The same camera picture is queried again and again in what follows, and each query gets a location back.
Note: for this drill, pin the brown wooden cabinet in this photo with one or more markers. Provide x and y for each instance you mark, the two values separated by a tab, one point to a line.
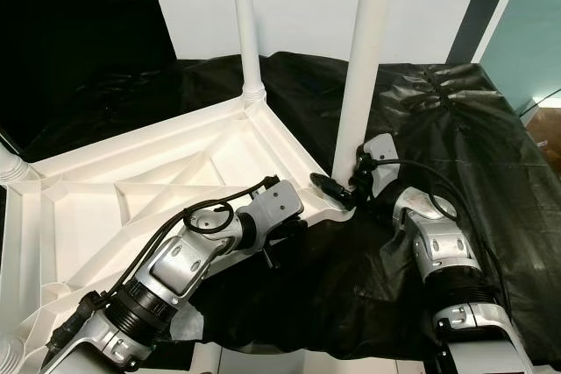
548	133

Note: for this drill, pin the green glass panel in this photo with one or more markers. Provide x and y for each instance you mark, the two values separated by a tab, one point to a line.
526	32

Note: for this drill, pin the black plastic table cover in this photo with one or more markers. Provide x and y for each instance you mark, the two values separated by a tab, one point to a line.
482	129

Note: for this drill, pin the black door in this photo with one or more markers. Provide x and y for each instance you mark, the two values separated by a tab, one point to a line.
70	32

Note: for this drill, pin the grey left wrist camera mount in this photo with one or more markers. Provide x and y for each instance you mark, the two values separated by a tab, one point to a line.
279	208

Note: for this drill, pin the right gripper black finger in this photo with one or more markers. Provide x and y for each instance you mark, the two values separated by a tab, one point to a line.
329	188

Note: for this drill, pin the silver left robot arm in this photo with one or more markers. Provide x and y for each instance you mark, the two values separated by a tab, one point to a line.
175	278

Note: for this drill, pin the black frame post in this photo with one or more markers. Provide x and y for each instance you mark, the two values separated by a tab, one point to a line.
486	6

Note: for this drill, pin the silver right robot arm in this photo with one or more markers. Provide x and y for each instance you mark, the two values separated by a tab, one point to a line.
447	251

